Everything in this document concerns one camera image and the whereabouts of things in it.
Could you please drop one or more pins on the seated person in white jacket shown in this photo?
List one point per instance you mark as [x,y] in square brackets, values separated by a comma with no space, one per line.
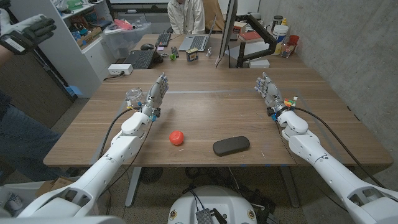
[186,15]

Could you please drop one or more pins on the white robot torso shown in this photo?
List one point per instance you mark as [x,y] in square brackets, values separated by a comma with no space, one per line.
[211,200]

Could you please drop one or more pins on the red book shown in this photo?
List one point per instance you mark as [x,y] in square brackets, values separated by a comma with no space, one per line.
[250,36]

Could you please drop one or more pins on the yellow bottle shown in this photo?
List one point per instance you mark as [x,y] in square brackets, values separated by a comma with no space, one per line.
[284,21]

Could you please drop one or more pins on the white plastic tub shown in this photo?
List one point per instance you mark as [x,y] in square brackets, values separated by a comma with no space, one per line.
[280,32]

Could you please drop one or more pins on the flat computer monitor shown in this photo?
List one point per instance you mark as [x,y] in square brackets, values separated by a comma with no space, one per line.
[228,28]

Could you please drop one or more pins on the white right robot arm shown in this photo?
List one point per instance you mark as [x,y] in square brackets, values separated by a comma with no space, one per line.
[326,171]

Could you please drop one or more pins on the brown cardboard box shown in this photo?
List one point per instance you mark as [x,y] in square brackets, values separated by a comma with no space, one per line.
[54,185]

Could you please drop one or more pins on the flat white box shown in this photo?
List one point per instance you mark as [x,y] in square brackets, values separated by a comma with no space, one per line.
[259,63]

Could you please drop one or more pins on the colourful puzzle cube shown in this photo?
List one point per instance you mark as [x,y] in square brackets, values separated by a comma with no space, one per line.
[289,102]

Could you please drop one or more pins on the small clear figure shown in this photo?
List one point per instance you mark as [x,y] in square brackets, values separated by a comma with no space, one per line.
[209,51]

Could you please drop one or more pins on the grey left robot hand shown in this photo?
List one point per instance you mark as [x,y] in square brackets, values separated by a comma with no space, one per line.
[155,93]

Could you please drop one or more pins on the black glasses case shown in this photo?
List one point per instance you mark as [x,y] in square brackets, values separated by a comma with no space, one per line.
[231,145]

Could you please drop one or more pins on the purple sticky note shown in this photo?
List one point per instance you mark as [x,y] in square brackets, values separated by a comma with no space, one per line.
[160,48]

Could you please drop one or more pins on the grey finned module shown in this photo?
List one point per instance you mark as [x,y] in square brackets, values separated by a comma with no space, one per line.
[203,216]

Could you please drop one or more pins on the gloved person hand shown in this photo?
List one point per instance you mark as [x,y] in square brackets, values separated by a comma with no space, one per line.
[21,34]

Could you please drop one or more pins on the glass jar with items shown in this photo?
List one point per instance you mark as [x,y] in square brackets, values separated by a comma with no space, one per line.
[287,49]

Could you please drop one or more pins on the cardboard box with parts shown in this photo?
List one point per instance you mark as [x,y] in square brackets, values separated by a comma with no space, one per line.
[88,35]

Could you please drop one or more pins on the dark lidded jar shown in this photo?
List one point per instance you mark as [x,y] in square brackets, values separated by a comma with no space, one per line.
[276,21]

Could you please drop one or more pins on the red cup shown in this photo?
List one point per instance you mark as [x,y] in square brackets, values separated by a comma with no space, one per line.
[293,40]

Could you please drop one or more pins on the black round fan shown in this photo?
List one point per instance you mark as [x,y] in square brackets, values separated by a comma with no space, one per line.
[151,174]

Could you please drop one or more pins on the small green object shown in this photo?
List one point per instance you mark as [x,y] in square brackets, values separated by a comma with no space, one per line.
[173,56]

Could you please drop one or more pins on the red toy apple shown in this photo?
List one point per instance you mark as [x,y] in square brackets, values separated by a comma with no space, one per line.
[176,137]

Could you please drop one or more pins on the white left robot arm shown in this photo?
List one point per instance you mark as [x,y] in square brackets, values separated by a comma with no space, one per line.
[102,168]

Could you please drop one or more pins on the black keyboard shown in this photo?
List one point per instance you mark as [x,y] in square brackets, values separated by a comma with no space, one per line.
[163,39]

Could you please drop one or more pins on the printed cardboard box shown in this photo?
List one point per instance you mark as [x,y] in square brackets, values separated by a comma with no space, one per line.
[239,27]

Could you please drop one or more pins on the clear plastic storage bin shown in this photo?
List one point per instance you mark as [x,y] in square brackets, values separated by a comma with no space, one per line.
[126,39]

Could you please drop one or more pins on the black remote control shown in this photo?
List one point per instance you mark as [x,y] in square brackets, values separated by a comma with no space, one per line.
[174,51]

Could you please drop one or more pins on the pink flat package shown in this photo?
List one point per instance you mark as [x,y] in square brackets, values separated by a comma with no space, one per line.
[122,24]

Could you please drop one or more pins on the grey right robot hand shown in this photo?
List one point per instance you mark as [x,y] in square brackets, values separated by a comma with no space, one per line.
[271,93]

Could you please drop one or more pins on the person in blue jeans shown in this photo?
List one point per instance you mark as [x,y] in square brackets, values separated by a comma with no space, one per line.
[21,137]

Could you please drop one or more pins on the white plastic bin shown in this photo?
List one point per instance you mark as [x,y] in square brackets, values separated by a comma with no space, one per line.
[15,191]

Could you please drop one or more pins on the small blue yellow box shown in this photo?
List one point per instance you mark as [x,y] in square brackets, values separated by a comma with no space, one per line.
[192,54]

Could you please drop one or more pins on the white shelf cabinet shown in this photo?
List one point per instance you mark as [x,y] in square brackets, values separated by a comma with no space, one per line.
[62,46]

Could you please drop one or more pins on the silver laptop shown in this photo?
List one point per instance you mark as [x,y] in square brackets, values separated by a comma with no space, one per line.
[196,41]

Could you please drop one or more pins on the white power box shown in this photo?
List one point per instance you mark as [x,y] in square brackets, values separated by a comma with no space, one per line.
[120,69]

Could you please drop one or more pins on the black computer mouse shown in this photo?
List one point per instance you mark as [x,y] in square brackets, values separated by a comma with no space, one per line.
[147,46]

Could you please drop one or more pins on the black laptop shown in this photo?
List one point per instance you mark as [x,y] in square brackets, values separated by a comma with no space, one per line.
[141,59]

